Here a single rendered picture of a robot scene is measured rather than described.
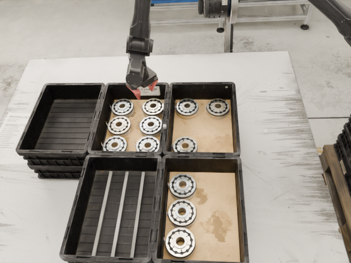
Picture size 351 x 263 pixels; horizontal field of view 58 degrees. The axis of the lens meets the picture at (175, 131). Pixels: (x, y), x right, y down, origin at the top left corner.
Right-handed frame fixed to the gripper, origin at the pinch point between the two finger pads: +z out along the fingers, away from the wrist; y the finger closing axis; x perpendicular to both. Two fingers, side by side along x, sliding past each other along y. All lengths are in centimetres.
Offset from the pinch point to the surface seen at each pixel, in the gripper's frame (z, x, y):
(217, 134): 23.5, -22.1, 18.8
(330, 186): 105, -63, 86
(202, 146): 23.4, -22.3, 9.8
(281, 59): 38, -3, 92
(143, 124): 20.1, 2.6, -2.6
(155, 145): 20.0, -9.8, -5.5
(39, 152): 12.7, 15.7, -43.8
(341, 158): 88, -58, 96
